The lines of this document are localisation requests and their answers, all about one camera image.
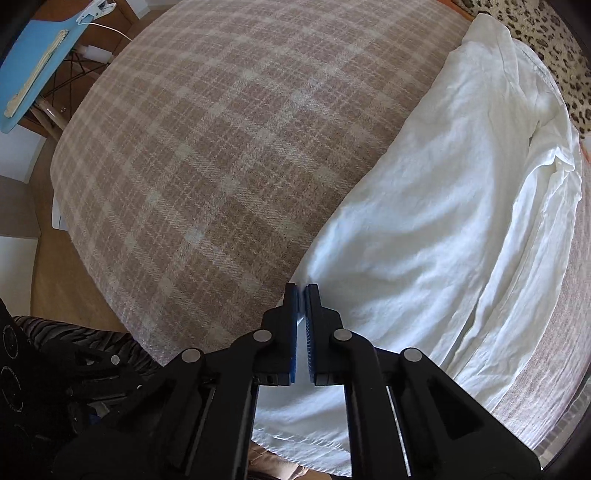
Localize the person's striped trouser leg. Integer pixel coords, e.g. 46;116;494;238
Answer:
13;316;160;375

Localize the pink plaid bed blanket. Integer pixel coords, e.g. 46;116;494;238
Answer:
51;1;590;427

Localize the cream object on chair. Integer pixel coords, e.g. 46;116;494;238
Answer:
4;29;69;118

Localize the light blue chair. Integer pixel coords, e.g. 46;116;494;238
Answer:
1;1;90;134

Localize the white clip-on desk lamp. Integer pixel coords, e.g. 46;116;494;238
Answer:
76;0;116;25

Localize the leopard print cushion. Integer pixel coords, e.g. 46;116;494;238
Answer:
456;0;590;139

